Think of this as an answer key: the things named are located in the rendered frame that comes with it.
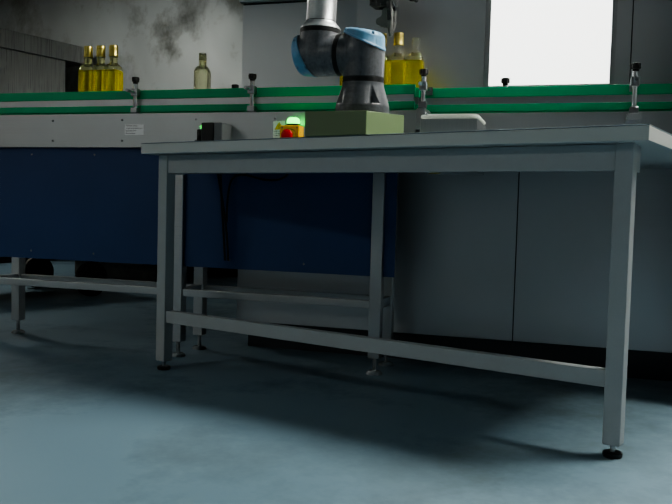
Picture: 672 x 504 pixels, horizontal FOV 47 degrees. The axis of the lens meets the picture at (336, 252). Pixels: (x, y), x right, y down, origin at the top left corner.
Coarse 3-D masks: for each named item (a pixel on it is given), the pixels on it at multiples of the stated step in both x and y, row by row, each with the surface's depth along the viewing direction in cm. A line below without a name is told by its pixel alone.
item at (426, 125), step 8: (424, 120) 233; (432, 120) 232; (440, 120) 231; (448, 120) 231; (456, 120) 230; (464, 120) 229; (472, 120) 228; (424, 128) 233; (432, 128) 232; (440, 128) 231; (448, 128) 231; (456, 128) 230; (464, 128) 229; (472, 128) 229; (480, 128) 236
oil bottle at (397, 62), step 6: (396, 54) 266; (402, 54) 266; (390, 60) 266; (396, 60) 265; (402, 60) 265; (390, 66) 266; (396, 66) 266; (402, 66) 265; (390, 72) 266; (396, 72) 266; (402, 72) 265; (390, 78) 266; (396, 78) 266; (402, 78) 265; (390, 84) 267; (396, 84) 266
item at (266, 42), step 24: (240, 0) 298; (264, 0) 296; (288, 0) 294; (624, 0) 260; (648, 0) 257; (264, 24) 298; (288, 24) 295; (624, 24) 260; (648, 24) 258; (264, 48) 299; (288, 48) 296; (624, 48) 260; (648, 48) 258; (264, 72) 299; (288, 72) 296; (624, 72) 261; (648, 72) 258
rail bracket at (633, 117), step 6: (636, 66) 231; (636, 72) 231; (636, 78) 226; (630, 84) 233; (636, 84) 231; (630, 90) 242; (636, 90) 231; (636, 96) 231; (636, 102) 232; (630, 108) 231; (636, 108) 231; (630, 114) 231; (636, 114) 230; (630, 120) 233; (636, 120) 232
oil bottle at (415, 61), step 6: (408, 54) 265; (414, 54) 264; (420, 54) 264; (408, 60) 264; (414, 60) 264; (420, 60) 263; (408, 66) 264; (414, 66) 264; (420, 66) 263; (408, 72) 264; (414, 72) 264; (408, 78) 265; (414, 78) 264; (420, 78) 264
